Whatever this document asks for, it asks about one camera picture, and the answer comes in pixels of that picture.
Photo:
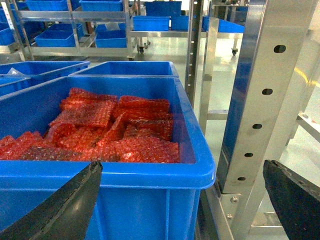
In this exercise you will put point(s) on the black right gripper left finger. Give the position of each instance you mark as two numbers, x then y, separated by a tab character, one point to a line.
65	215

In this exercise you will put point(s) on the empty blue bin left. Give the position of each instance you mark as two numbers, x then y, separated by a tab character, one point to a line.
10	85

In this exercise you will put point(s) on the blue bin rear left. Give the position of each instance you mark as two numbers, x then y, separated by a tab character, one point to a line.
39	70

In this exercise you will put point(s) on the blue bin behind front bin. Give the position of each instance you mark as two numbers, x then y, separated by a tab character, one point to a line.
130	68

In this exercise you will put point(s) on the red bubble wrap bags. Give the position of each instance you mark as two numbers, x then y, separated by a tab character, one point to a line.
77	125

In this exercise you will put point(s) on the steel rack upright post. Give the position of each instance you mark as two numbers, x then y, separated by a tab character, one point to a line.
262	107

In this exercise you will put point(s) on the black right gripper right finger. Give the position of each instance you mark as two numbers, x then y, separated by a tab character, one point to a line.
296	201

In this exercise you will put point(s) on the blue bin with red bags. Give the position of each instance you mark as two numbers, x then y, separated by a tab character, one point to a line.
136	201

